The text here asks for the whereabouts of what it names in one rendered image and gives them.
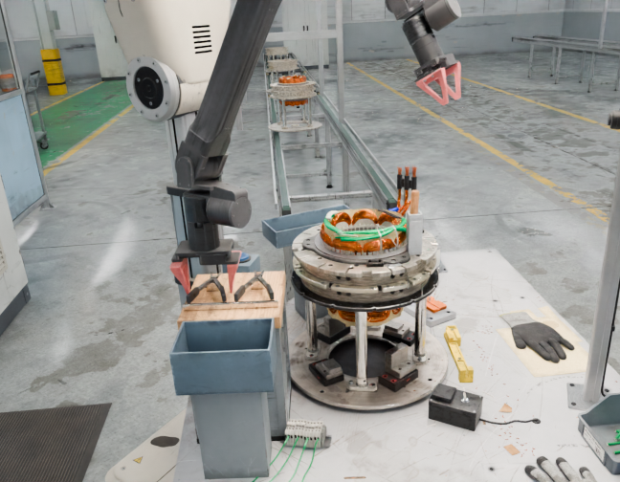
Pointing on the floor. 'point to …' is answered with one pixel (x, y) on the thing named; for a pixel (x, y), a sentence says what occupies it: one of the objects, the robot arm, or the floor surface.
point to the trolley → (37, 109)
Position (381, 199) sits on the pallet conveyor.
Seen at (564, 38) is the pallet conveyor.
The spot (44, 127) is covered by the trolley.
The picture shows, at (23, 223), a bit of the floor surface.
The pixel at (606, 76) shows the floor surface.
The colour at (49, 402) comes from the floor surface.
